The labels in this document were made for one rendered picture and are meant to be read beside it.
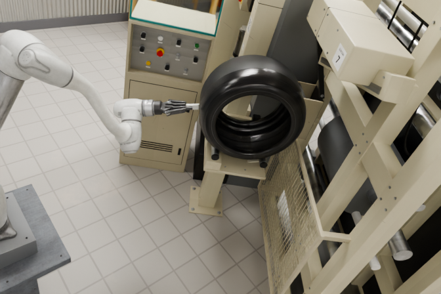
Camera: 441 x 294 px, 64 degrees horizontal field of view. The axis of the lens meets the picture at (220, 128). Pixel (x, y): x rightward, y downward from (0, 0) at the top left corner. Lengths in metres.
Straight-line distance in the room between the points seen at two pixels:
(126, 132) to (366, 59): 1.12
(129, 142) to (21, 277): 0.73
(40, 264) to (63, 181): 1.23
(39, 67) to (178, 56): 1.16
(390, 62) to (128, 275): 1.94
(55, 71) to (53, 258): 0.84
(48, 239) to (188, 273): 1.03
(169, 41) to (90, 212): 1.34
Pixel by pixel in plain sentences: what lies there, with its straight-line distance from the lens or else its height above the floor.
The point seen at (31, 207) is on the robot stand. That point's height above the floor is 0.65.
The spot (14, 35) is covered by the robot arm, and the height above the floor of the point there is 1.47.
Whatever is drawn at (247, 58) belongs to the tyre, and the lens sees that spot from 1.82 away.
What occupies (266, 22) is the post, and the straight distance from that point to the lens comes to 1.94.
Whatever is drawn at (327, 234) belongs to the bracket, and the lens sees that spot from 1.75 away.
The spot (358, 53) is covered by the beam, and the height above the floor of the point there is 1.76.
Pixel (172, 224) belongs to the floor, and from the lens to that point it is 2.74.
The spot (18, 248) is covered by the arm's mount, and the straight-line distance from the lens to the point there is 1.78.
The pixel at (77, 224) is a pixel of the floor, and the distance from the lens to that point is 2.72.
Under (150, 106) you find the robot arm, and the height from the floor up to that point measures 1.11.
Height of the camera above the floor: 2.23
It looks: 38 degrees down
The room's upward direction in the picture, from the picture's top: 17 degrees clockwise
